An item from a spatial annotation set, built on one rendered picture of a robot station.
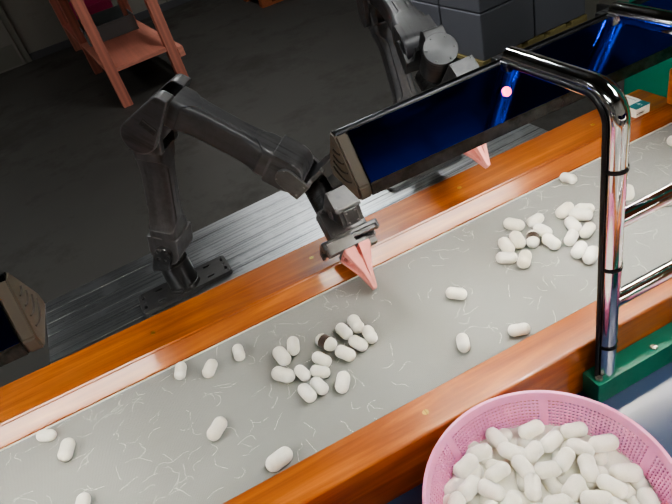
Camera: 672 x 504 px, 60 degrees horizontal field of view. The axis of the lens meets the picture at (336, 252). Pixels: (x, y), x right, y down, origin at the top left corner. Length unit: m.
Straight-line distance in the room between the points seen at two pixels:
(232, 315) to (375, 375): 0.28
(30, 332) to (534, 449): 0.56
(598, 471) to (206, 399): 0.54
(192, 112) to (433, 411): 0.58
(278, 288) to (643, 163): 0.70
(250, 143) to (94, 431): 0.50
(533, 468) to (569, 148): 0.67
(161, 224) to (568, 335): 0.73
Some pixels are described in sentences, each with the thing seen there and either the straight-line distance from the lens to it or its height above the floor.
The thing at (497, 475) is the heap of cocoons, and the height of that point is 0.74.
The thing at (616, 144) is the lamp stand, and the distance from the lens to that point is 0.63.
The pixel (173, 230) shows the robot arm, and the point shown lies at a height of 0.84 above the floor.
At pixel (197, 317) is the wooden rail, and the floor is 0.77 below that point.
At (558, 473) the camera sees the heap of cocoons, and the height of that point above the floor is 0.74.
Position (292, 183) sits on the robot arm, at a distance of 0.95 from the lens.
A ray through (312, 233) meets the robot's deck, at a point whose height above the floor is 0.67.
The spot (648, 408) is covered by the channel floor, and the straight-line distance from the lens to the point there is 0.88.
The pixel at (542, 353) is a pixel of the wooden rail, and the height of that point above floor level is 0.76.
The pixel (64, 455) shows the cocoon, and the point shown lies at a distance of 0.96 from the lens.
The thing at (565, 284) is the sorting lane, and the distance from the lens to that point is 0.94.
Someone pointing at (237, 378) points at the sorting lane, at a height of 0.74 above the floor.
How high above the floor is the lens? 1.38
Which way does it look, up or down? 36 degrees down
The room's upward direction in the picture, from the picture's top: 18 degrees counter-clockwise
